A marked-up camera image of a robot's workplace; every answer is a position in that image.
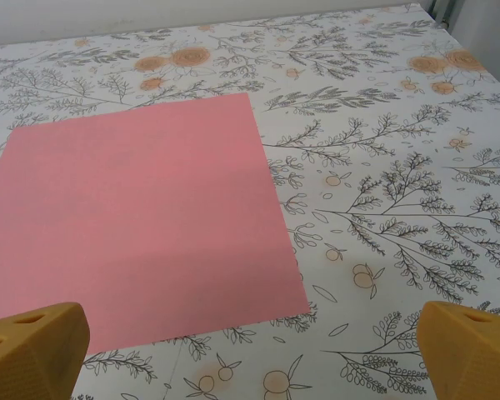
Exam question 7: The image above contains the floral printed tablecloth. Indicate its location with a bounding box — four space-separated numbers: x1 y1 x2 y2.
0 2 500 400

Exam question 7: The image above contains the aluminium extrusion frame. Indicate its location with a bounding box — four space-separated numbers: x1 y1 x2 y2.
429 0 458 29

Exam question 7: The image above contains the pink cloth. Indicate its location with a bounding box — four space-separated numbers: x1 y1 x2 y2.
0 92 312 357

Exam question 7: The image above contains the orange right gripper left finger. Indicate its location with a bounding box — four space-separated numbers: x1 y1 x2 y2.
0 301 92 400

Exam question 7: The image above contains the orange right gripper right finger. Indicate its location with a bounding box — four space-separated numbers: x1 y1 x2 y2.
416 300 500 400

